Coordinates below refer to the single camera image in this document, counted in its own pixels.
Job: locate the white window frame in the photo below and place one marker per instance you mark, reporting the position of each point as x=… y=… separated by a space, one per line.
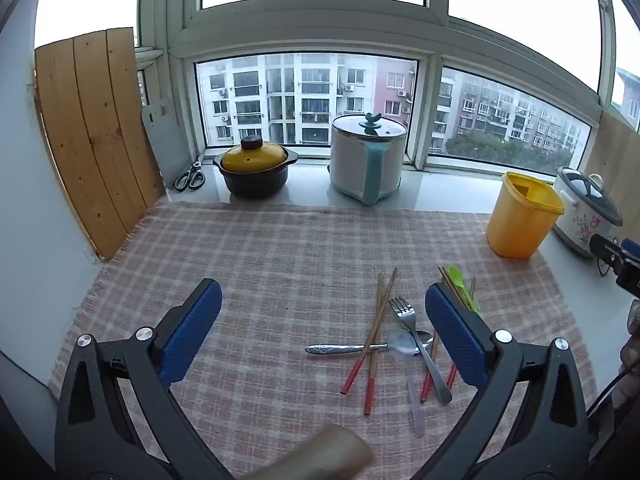
x=300 y=35

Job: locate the yellow plastic container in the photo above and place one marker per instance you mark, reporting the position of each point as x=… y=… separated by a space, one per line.
x=520 y=220

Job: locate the clear plastic spoon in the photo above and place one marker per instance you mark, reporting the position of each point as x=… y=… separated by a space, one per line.
x=415 y=400

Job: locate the pink checked cloth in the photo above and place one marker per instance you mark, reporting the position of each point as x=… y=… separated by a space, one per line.
x=280 y=270

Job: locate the steel spoon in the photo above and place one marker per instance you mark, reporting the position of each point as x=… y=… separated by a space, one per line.
x=340 y=348

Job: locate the black clay pot yellow lid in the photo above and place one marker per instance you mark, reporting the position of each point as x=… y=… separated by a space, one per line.
x=255 y=170

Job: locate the steel fork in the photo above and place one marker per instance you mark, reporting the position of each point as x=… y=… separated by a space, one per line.
x=422 y=355

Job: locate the person's right hand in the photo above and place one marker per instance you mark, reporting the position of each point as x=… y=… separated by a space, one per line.
x=632 y=370

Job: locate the green plastic spoon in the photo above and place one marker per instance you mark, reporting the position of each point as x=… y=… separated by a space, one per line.
x=458 y=278

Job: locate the grey cutting board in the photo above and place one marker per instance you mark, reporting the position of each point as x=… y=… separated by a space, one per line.
x=167 y=145

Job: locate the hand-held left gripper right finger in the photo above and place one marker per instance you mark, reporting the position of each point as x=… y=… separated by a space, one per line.
x=452 y=335

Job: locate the blurred beige object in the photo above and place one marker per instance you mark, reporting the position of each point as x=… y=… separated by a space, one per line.
x=320 y=452

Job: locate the light wooden wall panel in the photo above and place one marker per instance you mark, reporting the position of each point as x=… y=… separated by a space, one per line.
x=612 y=160

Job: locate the apartment buildings outside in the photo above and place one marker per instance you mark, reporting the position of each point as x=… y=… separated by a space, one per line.
x=310 y=95

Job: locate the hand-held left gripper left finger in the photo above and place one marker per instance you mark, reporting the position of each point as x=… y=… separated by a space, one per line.
x=192 y=330

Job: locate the white floral rice cooker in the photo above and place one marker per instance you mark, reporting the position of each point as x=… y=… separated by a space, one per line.
x=585 y=215

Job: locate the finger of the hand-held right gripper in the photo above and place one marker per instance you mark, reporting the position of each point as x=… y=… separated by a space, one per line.
x=604 y=249
x=631 y=270

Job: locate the wooden plank board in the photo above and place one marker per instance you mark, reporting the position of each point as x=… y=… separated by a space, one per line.
x=95 y=135

